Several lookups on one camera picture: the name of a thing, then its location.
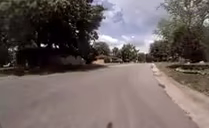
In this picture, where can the orange brick house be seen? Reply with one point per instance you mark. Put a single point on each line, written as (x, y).
(99, 60)

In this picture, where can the row of distant trees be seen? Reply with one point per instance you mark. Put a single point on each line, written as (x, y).
(128, 52)

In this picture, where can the grey asphalt road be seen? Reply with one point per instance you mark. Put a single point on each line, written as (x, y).
(92, 96)

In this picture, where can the robot's own part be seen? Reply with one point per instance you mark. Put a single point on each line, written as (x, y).
(109, 125)

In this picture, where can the row of large dark trees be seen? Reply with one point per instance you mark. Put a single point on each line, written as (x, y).
(42, 23)

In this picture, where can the pale stone garden border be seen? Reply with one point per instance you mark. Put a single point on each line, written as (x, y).
(192, 71)

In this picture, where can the row of tall trees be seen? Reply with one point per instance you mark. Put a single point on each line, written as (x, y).
(188, 30)

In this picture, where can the pale concrete kerb strip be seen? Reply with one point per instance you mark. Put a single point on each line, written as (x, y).
(188, 100)

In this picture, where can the grass verge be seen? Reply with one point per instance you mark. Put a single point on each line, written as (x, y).
(198, 81)

